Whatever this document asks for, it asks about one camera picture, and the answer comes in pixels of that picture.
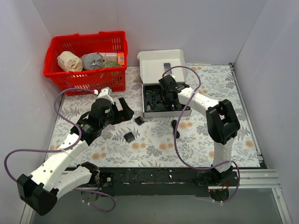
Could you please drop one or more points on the white hair clipper box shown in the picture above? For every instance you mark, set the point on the white hair clipper box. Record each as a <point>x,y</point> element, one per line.
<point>152,65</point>

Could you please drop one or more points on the beige paper-wrapped roll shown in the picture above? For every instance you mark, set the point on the beige paper-wrapped roll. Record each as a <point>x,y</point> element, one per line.
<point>68,61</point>

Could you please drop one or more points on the green broccoli-like item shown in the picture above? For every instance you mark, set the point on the green broccoli-like item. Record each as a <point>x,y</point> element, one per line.
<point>111,64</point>

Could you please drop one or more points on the floral table mat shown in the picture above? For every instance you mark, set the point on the floral table mat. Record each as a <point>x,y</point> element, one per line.
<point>154,142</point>

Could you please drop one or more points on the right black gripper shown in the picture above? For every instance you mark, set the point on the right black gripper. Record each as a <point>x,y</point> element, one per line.
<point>167,96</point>

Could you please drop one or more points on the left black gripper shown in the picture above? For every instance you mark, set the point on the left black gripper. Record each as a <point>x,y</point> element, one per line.
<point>117,113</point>

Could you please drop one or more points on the white flat box in basket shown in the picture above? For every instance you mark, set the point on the white flat box in basket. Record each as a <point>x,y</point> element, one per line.
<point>107,57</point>

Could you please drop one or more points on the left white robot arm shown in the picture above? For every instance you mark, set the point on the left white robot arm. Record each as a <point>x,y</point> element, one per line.
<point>43,187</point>

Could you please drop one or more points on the black comb guard large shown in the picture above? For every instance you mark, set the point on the black comb guard large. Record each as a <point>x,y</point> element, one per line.
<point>129,137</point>

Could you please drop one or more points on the orange small box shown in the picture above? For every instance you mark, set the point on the orange small box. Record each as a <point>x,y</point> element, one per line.
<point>120,58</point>

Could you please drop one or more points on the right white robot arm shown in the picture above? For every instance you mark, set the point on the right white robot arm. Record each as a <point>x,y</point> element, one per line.
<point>222,125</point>

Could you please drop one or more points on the red plastic shopping basket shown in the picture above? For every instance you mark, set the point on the red plastic shopping basket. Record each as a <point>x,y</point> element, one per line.
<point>80,81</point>

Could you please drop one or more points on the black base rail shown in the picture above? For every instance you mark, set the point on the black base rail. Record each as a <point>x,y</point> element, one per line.
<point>163,182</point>

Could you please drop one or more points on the grey wrapped roll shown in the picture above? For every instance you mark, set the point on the grey wrapped roll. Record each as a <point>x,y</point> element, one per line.
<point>92,61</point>

